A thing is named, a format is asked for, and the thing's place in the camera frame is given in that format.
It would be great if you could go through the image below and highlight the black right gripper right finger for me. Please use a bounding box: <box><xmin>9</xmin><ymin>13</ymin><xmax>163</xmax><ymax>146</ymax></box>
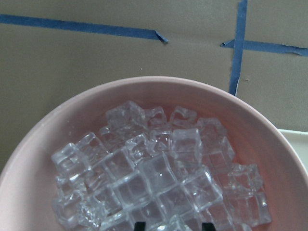
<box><xmin>202</xmin><ymin>222</ymin><xmax>216</xmax><ymax>231</ymax></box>

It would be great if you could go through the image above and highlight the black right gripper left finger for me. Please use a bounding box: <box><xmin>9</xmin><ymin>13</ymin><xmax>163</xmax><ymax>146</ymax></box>
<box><xmin>134</xmin><ymin>221</ymin><xmax>146</xmax><ymax>231</ymax></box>

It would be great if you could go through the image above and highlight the pink bowl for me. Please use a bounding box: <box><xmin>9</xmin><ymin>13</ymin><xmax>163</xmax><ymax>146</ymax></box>
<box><xmin>0</xmin><ymin>77</ymin><xmax>308</xmax><ymax>231</ymax></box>

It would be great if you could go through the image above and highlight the beige plastic tray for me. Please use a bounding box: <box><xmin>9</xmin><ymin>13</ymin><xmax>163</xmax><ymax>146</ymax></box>
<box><xmin>279</xmin><ymin>129</ymin><xmax>308</xmax><ymax>170</ymax></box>

